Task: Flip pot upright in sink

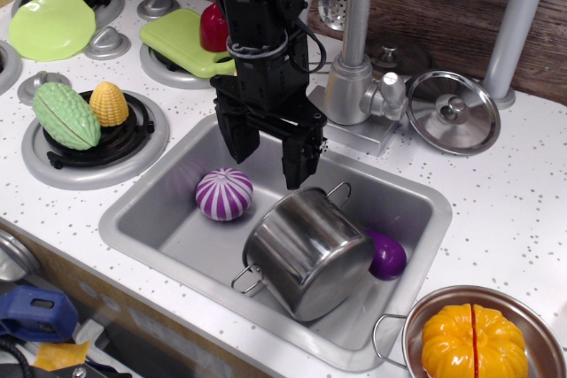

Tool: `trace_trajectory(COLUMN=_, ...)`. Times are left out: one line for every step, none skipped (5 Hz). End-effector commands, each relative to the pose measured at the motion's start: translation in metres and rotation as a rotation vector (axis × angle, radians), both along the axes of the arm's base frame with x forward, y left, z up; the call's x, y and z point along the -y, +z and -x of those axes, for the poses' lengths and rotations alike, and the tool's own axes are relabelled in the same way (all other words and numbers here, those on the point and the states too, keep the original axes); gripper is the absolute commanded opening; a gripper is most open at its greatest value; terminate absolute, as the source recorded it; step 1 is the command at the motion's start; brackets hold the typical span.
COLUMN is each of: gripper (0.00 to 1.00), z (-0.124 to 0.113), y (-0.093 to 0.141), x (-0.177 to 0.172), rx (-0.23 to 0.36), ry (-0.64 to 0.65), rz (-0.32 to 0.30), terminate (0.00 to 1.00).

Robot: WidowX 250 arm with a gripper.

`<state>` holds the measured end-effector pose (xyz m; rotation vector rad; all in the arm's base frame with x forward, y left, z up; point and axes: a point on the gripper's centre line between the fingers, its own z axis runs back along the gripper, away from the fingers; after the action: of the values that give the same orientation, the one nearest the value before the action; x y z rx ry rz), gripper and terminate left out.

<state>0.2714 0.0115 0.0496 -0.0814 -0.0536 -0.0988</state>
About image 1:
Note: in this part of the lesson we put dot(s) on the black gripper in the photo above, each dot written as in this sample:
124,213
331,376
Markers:
270,95

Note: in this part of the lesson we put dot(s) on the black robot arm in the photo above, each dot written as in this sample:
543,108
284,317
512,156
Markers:
265,28

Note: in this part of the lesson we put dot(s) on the silver sink basin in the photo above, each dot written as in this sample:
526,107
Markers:
158,223

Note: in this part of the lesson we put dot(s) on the stainless steel pot lid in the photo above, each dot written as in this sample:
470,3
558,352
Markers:
452,113

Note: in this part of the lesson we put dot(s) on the purple white striped onion toy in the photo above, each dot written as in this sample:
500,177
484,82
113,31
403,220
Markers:
224,194

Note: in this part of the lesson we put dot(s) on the silver toy faucet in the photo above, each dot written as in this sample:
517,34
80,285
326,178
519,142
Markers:
362,112

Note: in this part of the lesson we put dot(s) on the red toy pepper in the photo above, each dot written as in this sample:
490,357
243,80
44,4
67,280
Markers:
213,29

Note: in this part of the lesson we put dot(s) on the back right stove burner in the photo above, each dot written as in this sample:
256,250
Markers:
169,74

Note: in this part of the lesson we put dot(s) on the green cutting board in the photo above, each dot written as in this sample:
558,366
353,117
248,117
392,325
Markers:
175,36

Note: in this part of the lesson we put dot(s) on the front stove burner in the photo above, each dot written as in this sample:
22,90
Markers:
123,152

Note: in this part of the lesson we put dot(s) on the metal strainer ladle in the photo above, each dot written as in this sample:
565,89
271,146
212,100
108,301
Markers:
333,13

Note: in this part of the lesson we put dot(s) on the purple toy eggplant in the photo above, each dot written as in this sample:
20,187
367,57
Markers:
389,260

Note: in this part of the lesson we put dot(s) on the yellow toy corn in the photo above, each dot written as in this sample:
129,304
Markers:
109,104

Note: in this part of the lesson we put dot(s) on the grey stove knob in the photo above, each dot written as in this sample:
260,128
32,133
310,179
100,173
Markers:
107,44
26,90
151,10

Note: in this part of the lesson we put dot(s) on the green bitter melon toy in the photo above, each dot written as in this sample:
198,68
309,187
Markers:
66,116

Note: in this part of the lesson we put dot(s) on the light green plate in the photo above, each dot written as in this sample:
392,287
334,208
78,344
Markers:
50,30

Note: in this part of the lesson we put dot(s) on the left edge stove burner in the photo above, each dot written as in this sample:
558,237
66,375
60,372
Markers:
11,66

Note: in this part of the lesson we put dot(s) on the orange toy pumpkin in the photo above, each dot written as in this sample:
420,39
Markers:
473,341

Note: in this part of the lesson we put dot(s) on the grey oven knob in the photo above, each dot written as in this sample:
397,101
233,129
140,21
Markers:
17,261

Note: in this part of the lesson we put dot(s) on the grey vertical pole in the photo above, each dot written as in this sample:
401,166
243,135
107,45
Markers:
514,29

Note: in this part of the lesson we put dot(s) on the blue clamp tool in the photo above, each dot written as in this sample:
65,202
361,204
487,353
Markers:
38,315

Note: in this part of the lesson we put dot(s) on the yellow tape piece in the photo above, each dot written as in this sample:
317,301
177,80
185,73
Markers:
54,356

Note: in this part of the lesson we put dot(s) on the steel bowl with handle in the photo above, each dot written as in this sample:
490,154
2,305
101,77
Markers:
545,355

